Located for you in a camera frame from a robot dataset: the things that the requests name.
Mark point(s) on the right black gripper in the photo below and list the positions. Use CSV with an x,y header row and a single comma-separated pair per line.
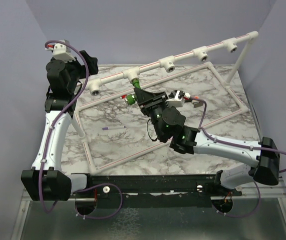
x,y
146,100

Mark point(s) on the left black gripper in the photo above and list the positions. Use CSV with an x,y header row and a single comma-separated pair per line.
x,y
91,62

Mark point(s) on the green plastic water faucet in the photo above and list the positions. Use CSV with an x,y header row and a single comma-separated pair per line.
x,y
130,99

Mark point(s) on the white PVC pipe rack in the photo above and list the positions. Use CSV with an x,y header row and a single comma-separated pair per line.
x,y
168,63

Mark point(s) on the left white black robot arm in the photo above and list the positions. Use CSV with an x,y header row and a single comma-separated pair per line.
x,y
45,180

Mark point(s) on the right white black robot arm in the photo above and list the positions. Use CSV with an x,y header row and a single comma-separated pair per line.
x,y
259,159

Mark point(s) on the purple capped white pen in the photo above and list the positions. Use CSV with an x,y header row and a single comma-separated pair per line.
x,y
113,128

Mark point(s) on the brown metal lever piece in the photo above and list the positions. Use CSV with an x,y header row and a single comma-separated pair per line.
x,y
197,104

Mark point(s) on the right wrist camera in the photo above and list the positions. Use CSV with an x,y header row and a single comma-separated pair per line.
x,y
177,98

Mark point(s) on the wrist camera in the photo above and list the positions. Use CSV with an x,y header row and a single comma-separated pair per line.
x,y
177,98
60,52

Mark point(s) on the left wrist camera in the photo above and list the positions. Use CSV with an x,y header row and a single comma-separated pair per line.
x,y
60,52

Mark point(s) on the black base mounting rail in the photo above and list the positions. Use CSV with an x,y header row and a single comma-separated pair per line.
x,y
153,191

